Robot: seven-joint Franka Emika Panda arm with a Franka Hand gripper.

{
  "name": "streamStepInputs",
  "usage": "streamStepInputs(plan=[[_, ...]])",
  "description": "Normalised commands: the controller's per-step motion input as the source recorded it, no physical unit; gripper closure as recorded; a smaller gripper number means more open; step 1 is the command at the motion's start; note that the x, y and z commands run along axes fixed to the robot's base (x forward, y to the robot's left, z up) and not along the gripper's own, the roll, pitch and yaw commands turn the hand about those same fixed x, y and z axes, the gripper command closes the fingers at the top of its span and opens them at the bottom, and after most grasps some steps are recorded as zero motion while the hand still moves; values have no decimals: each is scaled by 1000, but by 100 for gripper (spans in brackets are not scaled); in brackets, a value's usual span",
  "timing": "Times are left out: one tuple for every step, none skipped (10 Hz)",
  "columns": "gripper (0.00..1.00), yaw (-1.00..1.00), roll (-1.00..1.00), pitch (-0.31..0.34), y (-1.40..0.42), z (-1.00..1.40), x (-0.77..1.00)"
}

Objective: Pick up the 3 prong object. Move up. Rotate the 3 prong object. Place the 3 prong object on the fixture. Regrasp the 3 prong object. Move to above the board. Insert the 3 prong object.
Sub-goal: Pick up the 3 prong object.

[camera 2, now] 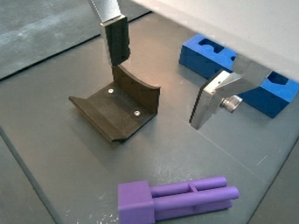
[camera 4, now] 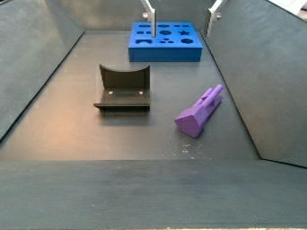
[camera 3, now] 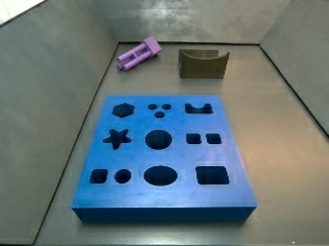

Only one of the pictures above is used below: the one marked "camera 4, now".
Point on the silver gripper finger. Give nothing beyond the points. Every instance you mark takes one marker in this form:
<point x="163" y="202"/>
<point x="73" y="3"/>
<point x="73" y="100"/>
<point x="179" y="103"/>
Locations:
<point x="214" y="14"/>
<point x="149" y="13"/>

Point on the purple three-prong object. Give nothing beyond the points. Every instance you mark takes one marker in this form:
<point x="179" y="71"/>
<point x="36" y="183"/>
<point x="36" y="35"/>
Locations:
<point x="192" y="119"/>

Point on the black curved fixture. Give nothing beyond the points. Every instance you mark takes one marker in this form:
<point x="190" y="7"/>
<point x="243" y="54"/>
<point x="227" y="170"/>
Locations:
<point x="125" y="89"/>

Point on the blue shape-sorter block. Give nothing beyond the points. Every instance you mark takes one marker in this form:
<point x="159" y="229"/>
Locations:
<point x="175" y="44"/>

